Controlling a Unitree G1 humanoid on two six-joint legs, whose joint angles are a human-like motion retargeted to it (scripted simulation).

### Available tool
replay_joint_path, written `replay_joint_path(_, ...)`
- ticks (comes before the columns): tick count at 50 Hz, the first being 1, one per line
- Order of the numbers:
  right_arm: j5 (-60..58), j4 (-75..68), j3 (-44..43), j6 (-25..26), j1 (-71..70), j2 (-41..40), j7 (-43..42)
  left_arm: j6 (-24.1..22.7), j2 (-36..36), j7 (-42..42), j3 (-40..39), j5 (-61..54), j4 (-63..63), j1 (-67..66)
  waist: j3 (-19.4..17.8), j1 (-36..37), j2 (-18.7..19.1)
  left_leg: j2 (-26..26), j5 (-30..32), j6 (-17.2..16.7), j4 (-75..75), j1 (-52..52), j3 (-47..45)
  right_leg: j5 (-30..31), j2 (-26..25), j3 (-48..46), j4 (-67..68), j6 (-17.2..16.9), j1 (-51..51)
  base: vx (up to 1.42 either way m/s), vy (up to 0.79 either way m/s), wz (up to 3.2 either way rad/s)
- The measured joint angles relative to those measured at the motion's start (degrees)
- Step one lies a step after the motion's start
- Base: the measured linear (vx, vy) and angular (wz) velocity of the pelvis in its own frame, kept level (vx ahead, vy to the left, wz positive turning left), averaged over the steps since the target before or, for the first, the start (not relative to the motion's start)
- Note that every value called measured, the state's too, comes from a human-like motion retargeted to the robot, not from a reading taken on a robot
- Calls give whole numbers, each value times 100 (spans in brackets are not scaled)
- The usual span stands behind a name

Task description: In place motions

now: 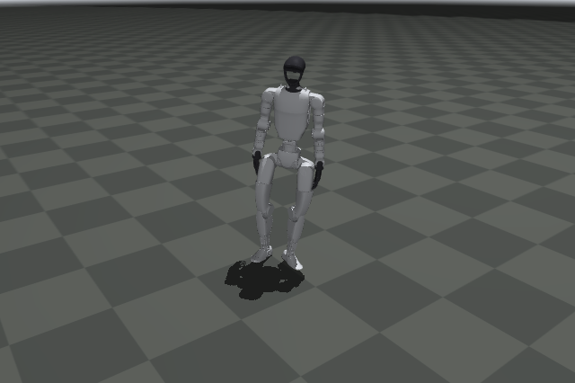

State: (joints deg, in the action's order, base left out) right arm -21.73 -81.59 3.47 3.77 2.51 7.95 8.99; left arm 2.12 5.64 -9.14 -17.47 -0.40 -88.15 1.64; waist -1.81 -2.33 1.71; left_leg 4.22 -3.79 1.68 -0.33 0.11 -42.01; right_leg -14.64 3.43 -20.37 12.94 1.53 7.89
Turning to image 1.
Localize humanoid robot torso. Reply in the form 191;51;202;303
273;84;312;169

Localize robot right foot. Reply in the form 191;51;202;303
250;246;272;263

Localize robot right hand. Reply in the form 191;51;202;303
252;151;261;174

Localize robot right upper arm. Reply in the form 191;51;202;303
258;87;278;130

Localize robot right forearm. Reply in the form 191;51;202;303
252;119;267;156

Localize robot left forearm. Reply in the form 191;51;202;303
314;130;325;166

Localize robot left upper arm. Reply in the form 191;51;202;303
309;93;325;139

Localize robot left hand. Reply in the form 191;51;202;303
312;161;323;190

